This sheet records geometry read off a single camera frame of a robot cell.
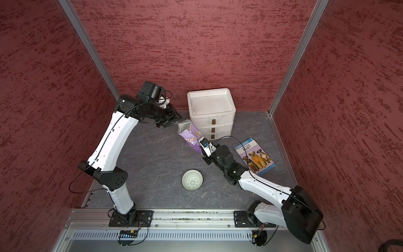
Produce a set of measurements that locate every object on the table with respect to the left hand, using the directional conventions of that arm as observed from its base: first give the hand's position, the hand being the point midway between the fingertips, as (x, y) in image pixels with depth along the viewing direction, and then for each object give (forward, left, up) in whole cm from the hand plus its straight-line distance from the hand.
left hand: (179, 123), depth 69 cm
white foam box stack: (+17, -15, -10) cm, 25 cm away
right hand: (-2, -11, -16) cm, 19 cm away
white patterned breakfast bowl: (-14, -5, -33) cm, 36 cm away
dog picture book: (0, -45, -37) cm, 58 cm away
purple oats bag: (-3, -5, -4) cm, 7 cm away
